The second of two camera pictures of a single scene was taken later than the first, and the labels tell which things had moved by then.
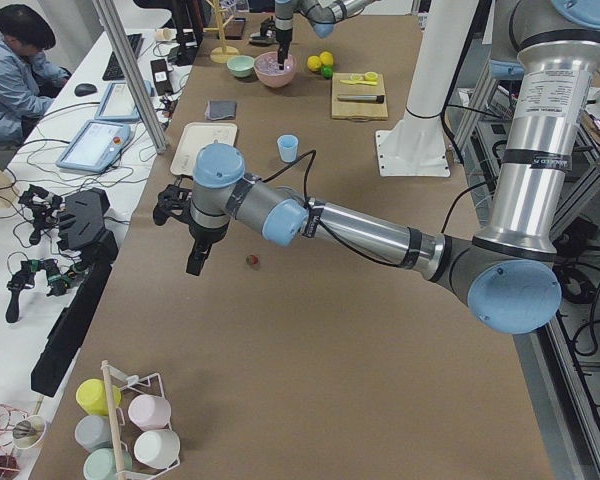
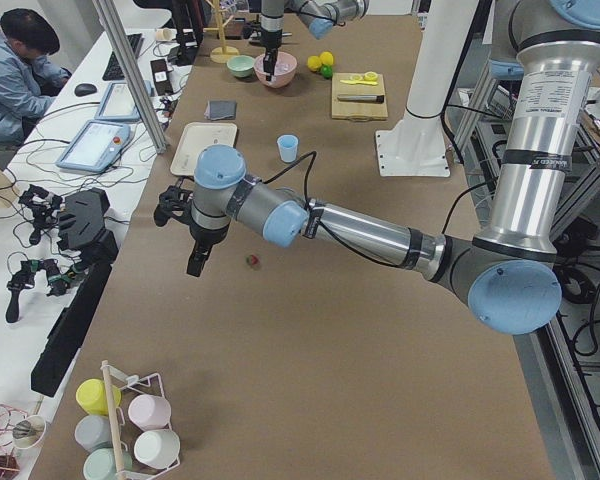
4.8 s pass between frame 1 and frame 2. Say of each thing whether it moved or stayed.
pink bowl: stayed
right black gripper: moved
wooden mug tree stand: stayed
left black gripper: stayed
